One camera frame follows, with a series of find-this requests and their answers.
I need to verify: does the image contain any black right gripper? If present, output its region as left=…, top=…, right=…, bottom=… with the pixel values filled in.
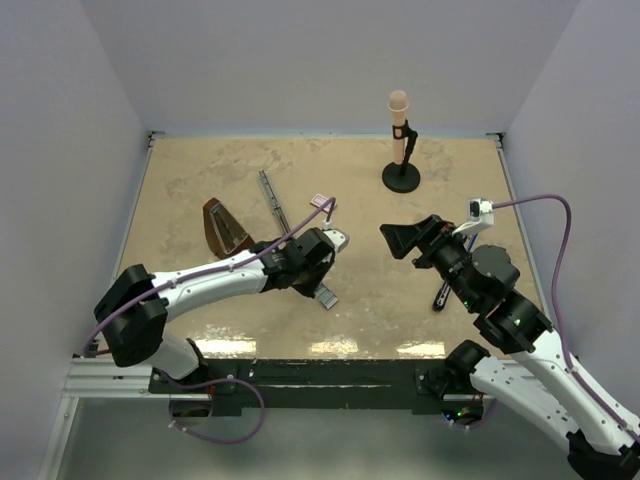
left=379, top=213, right=479, bottom=309

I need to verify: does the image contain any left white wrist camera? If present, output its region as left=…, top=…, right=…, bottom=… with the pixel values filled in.
left=322, top=228, right=350, bottom=254

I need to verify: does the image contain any blue stapler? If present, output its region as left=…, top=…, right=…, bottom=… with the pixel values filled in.
left=432, top=233, right=478, bottom=312

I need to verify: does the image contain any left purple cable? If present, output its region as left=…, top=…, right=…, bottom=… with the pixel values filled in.
left=82, top=197, right=337, bottom=357

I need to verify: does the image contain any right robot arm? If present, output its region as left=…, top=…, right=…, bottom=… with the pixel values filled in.
left=380, top=215, right=639, bottom=479

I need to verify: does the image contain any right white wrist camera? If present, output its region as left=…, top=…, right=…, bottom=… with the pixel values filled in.
left=454, top=198, right=495, bottom=237

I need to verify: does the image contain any beige microphone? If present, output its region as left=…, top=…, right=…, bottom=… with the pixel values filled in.
left=388, top=90, right=409, bottom=165

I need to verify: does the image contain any red white staple box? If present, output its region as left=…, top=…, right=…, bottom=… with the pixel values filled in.
left=309, top=194, right=337, bottom=214

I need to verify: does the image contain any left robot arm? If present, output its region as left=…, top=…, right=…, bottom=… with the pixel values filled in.
left=94, top=227, right=349, bottom=392

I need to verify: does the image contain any grey stapler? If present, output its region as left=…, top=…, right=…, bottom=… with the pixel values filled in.
left=258, top=170, right=290, bottom=235

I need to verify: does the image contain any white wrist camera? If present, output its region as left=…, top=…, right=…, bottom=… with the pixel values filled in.
left=322, top=228, right=350, bottom=254
left=454, top=198, right=495, bottom=237

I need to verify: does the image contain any brown wooden metronome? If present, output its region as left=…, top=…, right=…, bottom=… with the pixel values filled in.
left=203, top=197, right=255, bottom=259

